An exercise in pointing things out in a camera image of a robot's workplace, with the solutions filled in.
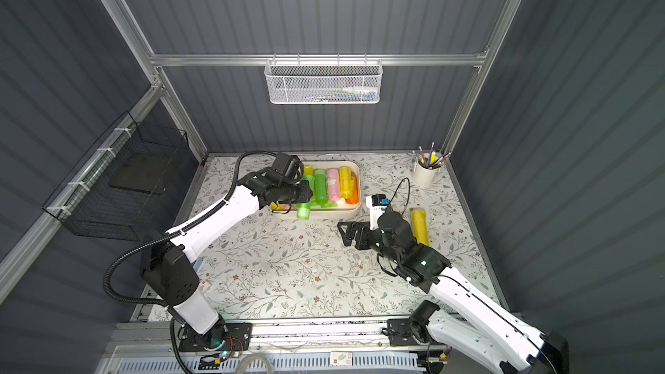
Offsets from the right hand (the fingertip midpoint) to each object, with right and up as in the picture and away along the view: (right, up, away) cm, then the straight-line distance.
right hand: (353, 225), depth 72 cm
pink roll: (-7, +13, +30) cm, 33 cm away
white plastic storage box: (-2, +1, +29) cm, 29 cm away
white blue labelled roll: (-3, +4, +28) cm, 28 cm away
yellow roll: (-1, +12, +30) cm, 32 cm away
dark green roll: (-15, +3, +7) cm, 17 cm away
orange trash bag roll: (+2, +5, +29) cm, 30 cm away
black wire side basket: (-69, +12, +4) cm, 70 cm away
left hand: (-12, +8, +10) cm, 18 cm away
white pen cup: (+31, +14, +34) cm, 48 cm away
